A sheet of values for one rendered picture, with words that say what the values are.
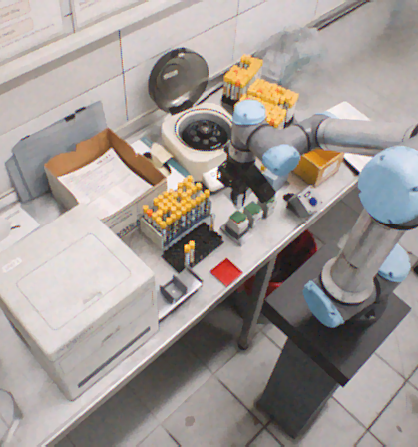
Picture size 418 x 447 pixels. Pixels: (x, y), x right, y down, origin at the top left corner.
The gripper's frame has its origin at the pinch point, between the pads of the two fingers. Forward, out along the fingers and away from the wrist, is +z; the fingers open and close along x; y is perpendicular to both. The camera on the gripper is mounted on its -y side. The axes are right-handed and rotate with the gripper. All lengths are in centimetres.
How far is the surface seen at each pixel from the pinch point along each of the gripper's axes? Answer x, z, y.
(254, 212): -5.8, 6.5, -1.2
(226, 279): 14.2, 13.1, -9.0
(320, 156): -45.2, 12.3, 1.4
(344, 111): -71, 12, 9
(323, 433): -4, 101, -56
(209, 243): 10.1, 10.9, 2.2
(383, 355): -50, 101, -55
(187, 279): 24.0, 9.3, -2.6
